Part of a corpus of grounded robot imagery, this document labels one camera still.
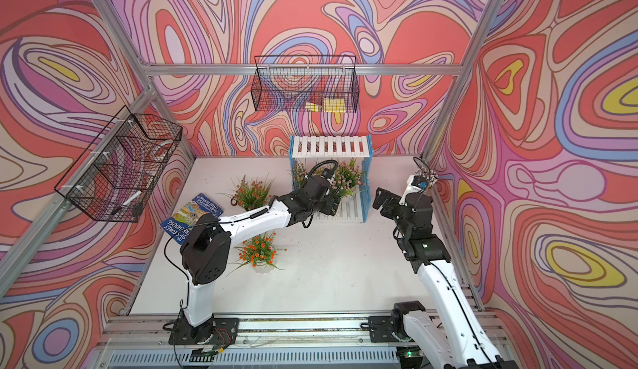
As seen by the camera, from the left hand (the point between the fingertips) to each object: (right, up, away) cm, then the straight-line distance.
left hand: (334, 197), depth 89 cm
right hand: (+17, 0, -12) cm, 21 cm away
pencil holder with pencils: (+35, +8, +2) cm, 36 cm away
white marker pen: (-63, 0, -16) cm, 65 cm away
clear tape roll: (-63, +16, -2) cm, 65 cm away
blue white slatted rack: (+8, -5, +9) cm, 13 cm away
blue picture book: (-59, -11, +4) cm, 60 cm away
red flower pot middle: (-30, +1, -1) cm, 30 cm away
